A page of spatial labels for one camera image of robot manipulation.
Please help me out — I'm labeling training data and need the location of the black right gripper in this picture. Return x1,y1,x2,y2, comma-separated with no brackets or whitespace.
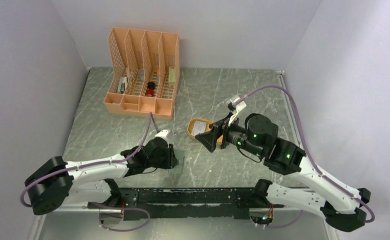
195,111,265,158

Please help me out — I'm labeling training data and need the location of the yellow oval tray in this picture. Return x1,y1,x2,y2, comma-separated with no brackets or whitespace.
187,117,215,139

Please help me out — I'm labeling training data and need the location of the green leather card holder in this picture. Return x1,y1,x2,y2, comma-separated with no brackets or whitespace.
168,148,185,174

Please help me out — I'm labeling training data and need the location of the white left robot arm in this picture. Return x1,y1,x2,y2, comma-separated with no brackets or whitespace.
22,137,179,216

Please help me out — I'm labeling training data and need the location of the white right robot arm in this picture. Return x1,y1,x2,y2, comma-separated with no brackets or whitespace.
195,113,371,232

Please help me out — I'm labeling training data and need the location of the grey credit card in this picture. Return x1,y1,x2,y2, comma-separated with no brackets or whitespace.
191,120,209,135

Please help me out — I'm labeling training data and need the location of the red black stamp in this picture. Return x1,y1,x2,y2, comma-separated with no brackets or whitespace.
146,81,156,97

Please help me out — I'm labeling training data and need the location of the pale green eraser box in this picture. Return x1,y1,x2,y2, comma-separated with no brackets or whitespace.
168,66,176,88

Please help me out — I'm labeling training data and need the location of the grey white utility knife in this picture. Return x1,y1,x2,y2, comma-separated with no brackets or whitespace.
117,75,128,94

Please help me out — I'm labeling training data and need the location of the orange plastic desk organizer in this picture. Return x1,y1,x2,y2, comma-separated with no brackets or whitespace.
104,27,180,120

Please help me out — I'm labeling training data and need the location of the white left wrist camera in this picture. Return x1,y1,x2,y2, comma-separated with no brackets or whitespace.
155,129,172,144

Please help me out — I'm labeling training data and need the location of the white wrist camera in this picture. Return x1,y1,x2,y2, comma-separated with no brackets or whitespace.
226,95,247,126
155,129,172,144

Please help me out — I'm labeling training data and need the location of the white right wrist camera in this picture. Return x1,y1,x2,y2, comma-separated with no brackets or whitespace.
226,95,247,126

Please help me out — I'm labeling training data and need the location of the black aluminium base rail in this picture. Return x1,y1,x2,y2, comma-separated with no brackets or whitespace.
37,187,330,221

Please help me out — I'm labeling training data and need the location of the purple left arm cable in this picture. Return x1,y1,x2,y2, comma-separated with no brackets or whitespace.
20,111,151,233

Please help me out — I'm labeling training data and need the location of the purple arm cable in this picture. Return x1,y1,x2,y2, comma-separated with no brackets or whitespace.
20,111,151,233
234,84,376,230

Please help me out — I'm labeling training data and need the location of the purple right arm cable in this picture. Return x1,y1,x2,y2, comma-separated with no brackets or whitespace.
234,84,376,230

